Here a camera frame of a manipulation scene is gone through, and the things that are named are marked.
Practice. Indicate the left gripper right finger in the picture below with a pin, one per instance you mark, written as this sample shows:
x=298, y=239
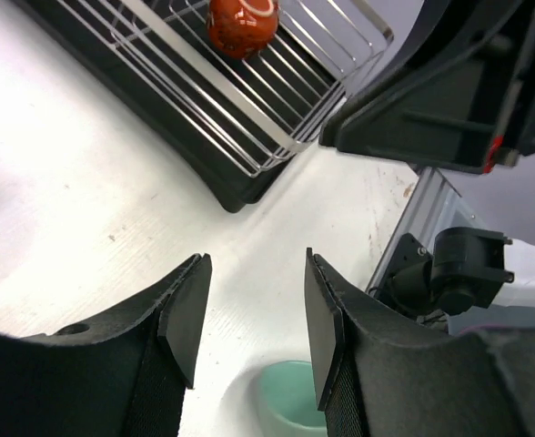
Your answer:
x=378, y=373

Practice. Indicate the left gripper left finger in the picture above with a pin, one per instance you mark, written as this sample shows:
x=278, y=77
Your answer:
x=121, y=372

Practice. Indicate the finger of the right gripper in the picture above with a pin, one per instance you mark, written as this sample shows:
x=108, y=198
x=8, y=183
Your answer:
x=459, y=94

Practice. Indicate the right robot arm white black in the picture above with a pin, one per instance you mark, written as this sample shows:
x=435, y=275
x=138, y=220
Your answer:
x=469, y=268

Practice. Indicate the black drip tray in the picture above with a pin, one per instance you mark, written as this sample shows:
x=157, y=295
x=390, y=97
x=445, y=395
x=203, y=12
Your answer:
x=230, y=186

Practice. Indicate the red glazed round cup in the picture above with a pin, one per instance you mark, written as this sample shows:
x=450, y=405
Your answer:
x=241, y=28

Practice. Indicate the aluminium mounting rail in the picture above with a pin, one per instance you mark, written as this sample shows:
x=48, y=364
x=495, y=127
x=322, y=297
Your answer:
x=434, y=205

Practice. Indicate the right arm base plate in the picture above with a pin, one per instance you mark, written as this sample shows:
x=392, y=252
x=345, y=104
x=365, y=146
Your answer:
x=405, y=258

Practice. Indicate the wire dish rack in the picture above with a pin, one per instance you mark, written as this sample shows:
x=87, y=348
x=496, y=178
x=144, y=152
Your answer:
x=260, y=111

